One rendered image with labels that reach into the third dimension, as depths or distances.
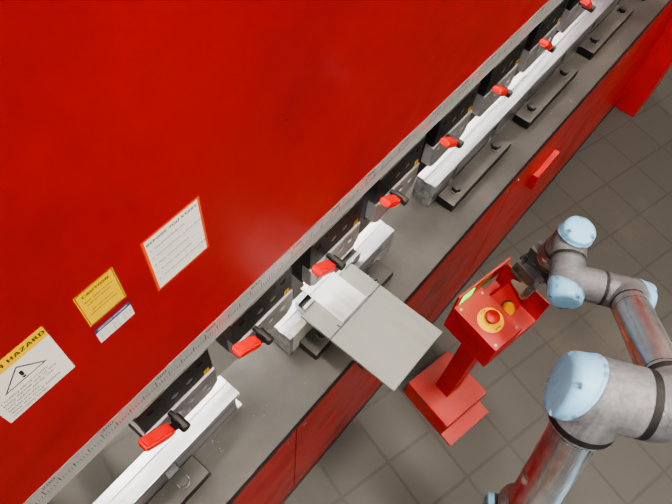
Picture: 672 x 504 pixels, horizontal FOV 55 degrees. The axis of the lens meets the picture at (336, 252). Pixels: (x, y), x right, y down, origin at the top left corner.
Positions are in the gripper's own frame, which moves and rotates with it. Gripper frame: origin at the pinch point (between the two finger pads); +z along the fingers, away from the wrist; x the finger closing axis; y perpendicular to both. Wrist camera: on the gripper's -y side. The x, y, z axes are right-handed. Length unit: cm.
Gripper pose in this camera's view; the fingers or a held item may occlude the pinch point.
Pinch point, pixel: (525, 296)
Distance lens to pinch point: 176.8
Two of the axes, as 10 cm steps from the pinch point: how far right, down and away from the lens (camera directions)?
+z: -1.2, 4.4, 8.9
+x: -7.7, 5.2, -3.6
